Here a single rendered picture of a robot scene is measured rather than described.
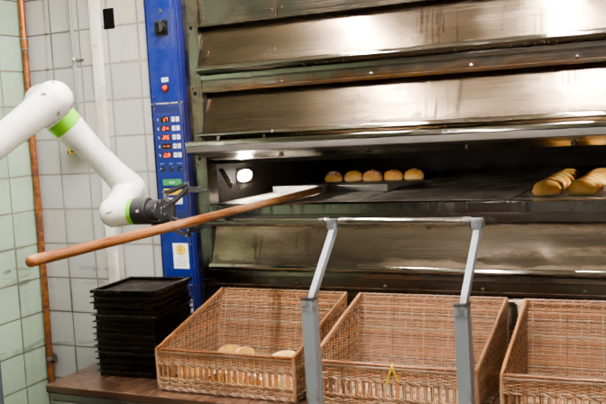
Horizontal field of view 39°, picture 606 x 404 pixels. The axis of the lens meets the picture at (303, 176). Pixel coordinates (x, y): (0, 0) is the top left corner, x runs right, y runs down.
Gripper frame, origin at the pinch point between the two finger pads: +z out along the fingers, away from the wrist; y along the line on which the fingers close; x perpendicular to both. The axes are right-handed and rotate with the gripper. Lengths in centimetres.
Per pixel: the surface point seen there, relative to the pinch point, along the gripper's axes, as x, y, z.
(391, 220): -9, 6, 62
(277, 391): -6, 61, 22
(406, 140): -29, -21, 63
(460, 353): 12, 44, 86
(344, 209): -49, 2, 33
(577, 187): -56, -3, 116
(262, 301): -51, 37, -2
